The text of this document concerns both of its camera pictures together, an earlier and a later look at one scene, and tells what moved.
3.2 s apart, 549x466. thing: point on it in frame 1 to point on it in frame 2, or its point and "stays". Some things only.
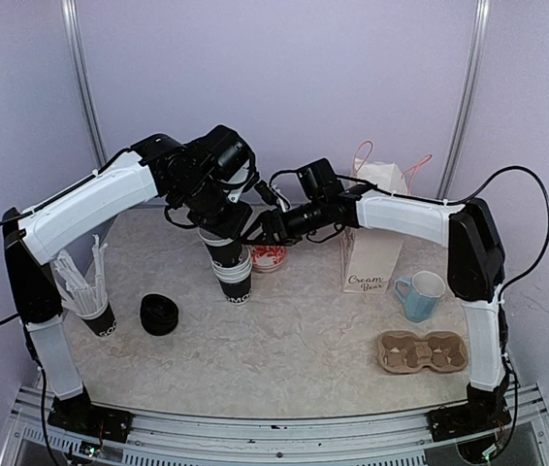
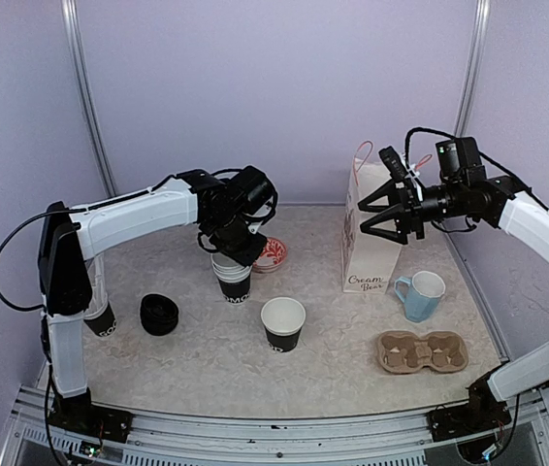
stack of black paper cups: (232, 264) stays
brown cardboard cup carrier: (403, 352) stays
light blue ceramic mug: (425, 288) stays
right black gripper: (271, 221) to (408, 207)
